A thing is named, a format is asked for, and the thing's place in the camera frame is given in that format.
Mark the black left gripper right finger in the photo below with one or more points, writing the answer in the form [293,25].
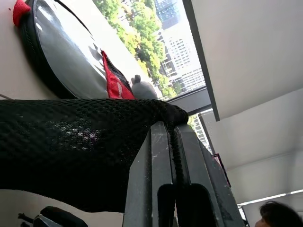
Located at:
[201,170]

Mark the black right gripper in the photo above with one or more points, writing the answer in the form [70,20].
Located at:
[64,217]

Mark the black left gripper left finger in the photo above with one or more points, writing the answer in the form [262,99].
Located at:
[151,179]

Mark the red fabric pouch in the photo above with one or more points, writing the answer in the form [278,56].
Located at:
[114,82]

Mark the white ceiling light strip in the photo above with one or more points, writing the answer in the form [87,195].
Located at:
[270,197]

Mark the person's dark-haired head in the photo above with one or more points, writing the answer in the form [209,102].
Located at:
[277,214]

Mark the grey plush toy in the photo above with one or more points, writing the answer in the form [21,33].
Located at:
[143,89]

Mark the round black case clear cover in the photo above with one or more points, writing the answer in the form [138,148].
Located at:
[64,54]

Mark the red mesh fabric tab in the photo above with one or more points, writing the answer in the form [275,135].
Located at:
[20,10]

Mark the dark window frame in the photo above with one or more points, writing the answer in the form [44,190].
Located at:
[201,59]

